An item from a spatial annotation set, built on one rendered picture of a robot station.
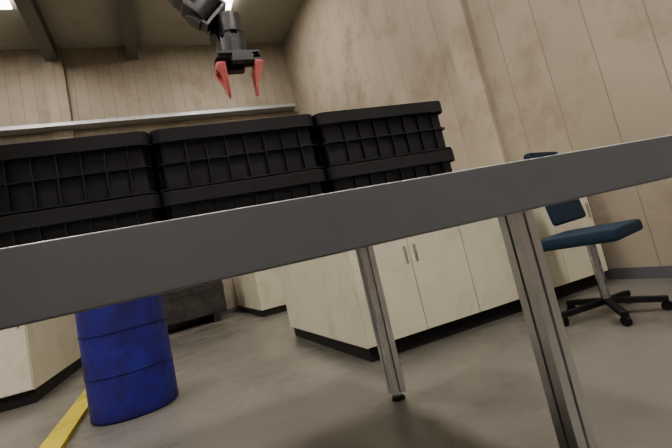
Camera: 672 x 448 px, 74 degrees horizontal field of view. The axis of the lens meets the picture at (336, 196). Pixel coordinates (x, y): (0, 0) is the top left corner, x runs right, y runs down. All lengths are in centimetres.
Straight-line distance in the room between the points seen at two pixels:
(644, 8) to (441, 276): 218
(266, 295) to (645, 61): 497
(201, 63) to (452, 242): 745
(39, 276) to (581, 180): 39
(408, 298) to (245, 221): 249
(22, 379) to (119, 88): 590
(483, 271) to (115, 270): 287
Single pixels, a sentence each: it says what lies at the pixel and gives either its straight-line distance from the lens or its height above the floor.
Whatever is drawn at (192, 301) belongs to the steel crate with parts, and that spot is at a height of 39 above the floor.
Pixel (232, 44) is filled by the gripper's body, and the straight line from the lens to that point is 110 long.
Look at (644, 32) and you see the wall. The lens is 369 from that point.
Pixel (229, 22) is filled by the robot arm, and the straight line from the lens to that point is 113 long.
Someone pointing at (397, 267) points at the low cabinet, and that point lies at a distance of 271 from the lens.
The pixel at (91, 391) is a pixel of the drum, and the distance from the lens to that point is 308.
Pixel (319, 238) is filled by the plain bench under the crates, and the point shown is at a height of 67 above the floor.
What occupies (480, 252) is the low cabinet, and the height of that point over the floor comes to 45.
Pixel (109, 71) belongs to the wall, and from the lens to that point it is 941.
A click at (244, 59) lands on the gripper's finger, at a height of 113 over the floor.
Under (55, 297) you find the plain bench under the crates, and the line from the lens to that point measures 27.
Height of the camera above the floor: 66
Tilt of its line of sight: 7 degrees up
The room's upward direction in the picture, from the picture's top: 13 degrees counter-clockwise
